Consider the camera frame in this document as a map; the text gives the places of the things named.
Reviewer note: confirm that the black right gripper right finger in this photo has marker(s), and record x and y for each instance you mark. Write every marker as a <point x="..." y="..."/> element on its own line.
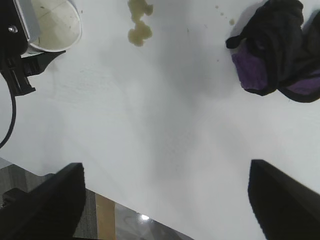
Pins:
<point x="282" y="205"/>

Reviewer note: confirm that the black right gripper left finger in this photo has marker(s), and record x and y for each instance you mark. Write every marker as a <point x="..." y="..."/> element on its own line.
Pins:
<point x="50" y="207"/>

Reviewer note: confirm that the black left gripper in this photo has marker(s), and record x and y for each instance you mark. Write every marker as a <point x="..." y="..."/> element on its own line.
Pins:
<point x="10" y="50"/>

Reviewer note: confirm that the white paper coffee cup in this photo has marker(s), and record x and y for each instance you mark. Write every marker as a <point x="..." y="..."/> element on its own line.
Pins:
<point x="57" y="25"/>

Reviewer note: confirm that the black and purple cloth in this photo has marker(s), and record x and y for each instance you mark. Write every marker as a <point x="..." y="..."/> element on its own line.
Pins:
<point x="275" y="37"/>

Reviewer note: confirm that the brown spilled coffee puddle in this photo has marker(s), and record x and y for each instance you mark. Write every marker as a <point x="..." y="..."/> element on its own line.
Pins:
<point x="138" y="35"/>

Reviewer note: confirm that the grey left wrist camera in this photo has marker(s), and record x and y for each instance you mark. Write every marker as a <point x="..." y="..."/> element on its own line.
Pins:
<point x="28" y="20"/>

